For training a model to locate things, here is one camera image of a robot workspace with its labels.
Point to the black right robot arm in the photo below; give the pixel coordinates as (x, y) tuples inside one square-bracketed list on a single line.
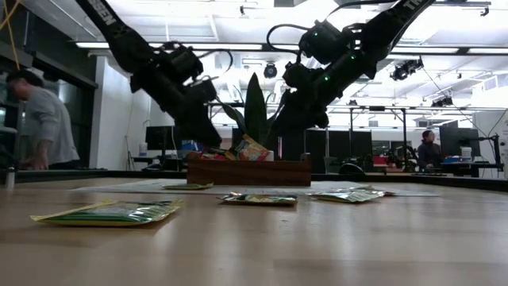
[(381, 28)]

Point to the white plant pot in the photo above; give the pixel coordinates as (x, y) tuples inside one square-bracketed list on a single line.
[(270, 155)]

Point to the green snake plant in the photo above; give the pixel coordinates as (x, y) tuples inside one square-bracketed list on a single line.
[(256, 111)]

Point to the white bottle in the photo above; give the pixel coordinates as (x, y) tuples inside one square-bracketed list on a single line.
[(143, 149)]

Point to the person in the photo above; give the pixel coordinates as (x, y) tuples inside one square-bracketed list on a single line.
[(428, 151), (47, 119)]

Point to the black gantry frame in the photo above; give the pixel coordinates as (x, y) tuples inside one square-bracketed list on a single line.
[(404, 131)]

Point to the black track spotlight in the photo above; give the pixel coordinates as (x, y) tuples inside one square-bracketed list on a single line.
[(442, 101), (406, 68)]

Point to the dark office desk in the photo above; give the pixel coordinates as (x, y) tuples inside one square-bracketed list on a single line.
[(158, 161), (456, 167)]

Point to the long light strip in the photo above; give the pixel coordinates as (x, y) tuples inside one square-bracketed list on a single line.
[(488, 51), (89, 45), (246, 46), (285, 47), (428, 50)]

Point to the black desk monitor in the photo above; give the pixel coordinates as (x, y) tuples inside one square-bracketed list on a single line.
[(163, 137), (456, 141)]

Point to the wooden compartment box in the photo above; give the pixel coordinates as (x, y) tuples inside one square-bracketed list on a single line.
[(250, 172)]

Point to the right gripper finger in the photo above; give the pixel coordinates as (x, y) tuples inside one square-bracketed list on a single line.
[(285, 129), (305, 127)]

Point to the blue bin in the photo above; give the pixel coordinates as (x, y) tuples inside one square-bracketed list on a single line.
[(446, 160)]

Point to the black dome camera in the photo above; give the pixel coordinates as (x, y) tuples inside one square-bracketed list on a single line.
[(270, 70)]

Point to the red tea bag packet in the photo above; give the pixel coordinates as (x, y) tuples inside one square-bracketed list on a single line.
[(210, 155)]

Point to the black office chair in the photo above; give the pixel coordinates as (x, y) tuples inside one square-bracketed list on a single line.
[(351, 169)]

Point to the white tub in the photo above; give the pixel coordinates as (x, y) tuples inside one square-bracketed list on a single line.
[(466, 153)]

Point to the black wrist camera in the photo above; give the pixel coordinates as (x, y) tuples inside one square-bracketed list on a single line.
[(297, 75), (202, 90)]

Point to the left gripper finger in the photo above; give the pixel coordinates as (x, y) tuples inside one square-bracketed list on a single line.
[(214, 131), (198, 133)]

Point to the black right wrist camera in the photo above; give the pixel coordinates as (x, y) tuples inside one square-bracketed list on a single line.
[(297, 75)]

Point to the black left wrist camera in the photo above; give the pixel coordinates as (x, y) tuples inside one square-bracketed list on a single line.
[(202, 90)]

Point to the small metal post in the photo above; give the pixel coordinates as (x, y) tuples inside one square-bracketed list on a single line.
[(10, 176)]

